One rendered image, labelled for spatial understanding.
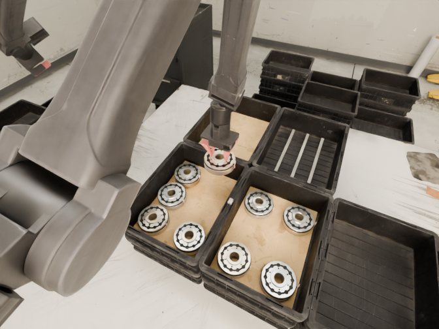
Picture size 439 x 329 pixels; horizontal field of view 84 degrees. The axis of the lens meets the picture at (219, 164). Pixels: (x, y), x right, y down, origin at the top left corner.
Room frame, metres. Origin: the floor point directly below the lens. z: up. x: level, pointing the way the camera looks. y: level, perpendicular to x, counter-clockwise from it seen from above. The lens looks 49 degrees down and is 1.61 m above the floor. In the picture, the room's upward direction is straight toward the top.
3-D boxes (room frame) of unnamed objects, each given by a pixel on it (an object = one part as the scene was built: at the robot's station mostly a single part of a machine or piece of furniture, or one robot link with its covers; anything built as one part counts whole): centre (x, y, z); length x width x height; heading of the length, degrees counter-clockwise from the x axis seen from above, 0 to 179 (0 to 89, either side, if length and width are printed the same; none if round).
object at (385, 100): (1.71, -1.33, 0.37); 0.40 x 0.30 x 0.45; 65
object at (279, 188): (0.33, -0.16, 0.87); 0.40 x 0.30 x 0.11; 154
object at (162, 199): (0.50, 0.18, 0.86); 0.10 x 0.10 x 0.01
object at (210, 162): (0.54, 0.00, 1.01); 0.10 x 0.10 x 0.01
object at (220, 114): (0.55, -0.01, 1.20); 0.07 x 0.06 x 0.07; 156
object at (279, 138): (0.69, -0.34, 0.87); 0.40 x 0.30 x 0.11; 154
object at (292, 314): (0.33, -0.16, 0.92); 0.40 x 0.30 x 0.02; 154
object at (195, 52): (2.28, 0.39, 0.45); 0.60 x 0.45 x 0.90; 155
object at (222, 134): (0.54, 0.00, 1.14); 0.10 x 0.07 x 0.07; 65
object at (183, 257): (0.46, 0.11, 0.92); 0.40 x 0.30 x 0.02; 154
